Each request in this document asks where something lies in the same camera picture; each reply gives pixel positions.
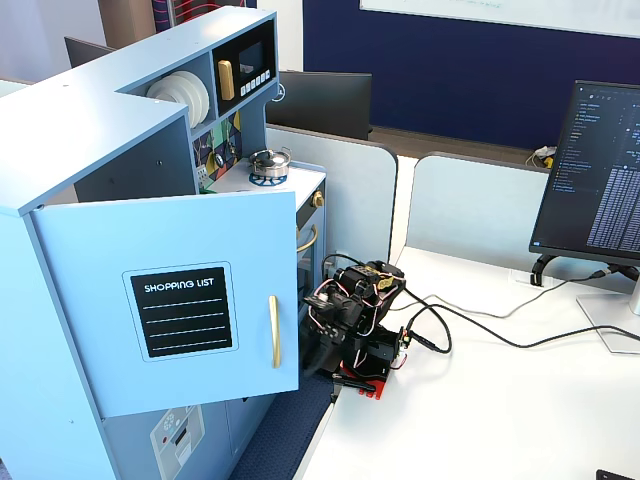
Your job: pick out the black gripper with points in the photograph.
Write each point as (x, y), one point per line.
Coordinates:
(324, 341)

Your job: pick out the blue shopping list cabinet door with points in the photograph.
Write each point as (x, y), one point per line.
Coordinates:
(100, 240)

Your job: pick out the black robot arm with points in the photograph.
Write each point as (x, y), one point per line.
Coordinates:
(375, 310)

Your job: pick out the blue ice dispenser print door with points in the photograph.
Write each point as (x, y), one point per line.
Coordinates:
(130, 450)

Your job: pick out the black toy microwave door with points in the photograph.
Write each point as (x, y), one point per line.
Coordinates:
(245, 47)

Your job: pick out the blue toy kitchen cabinet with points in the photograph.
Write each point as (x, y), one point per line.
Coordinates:
(75, 125)

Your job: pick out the gold stove knob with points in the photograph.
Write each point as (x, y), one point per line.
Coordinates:
(317, 200)

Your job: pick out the light blue desk divider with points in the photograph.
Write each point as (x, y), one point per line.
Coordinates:
(350, 190)
(475, 205)

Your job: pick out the silver toy pot with lid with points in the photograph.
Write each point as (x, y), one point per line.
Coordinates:
(270, 162)

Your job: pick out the small metal hanging utensil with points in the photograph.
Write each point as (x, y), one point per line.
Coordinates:
(219, 160)
(231, 149)

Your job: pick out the wide black switched-off monitor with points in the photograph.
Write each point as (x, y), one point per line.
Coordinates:
(325, 102)

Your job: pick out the white plate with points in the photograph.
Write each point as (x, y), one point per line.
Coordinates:
(196, 102)
(167, 92)
(205, 97)

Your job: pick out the silver monitor stand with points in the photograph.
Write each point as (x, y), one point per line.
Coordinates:
(607, 320)

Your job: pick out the yellow and white clutter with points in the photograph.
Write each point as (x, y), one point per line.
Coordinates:
(545, 156)

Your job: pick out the black flat device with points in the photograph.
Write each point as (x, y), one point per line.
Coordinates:
(617, 475)

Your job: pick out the computer monitor showing code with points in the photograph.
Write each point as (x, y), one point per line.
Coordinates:
(590, 165)

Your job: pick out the small dark monitor back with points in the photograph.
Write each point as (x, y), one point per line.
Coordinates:
(85, 52)

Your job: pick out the whiteboard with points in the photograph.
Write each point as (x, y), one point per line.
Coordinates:
(500, 12)

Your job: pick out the red robot base mount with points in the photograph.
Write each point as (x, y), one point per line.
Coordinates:
(377, 390)

